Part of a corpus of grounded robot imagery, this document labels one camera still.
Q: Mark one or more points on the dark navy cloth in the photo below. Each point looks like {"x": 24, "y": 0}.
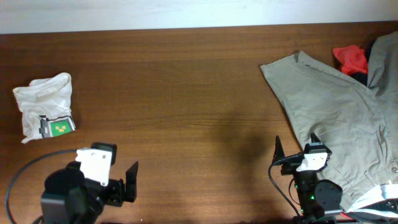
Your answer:
{"x": 363, "y": 77}

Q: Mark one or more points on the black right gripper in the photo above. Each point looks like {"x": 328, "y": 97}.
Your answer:
{"x": 289, "y": 168}

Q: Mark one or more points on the red cloth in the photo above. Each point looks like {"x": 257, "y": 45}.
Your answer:
{"x": 352, "y": 59}

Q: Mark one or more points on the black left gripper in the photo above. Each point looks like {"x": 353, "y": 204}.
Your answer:
{"x": 116, "y": 191}

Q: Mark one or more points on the white t-shirt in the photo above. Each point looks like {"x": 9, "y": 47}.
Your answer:
{"x": 45, "y": 105}

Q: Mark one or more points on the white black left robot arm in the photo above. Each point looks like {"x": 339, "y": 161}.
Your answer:
{"x": 79, "y": 192}

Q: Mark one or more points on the khaki grey shorts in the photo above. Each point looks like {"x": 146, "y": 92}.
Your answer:
{"x": 357, "y": 123}

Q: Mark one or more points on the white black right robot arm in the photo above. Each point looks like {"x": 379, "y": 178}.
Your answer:
{"x": 319, "y": 200}

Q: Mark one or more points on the grey striped garment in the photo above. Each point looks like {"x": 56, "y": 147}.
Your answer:
{"x": 378, "y": 205}

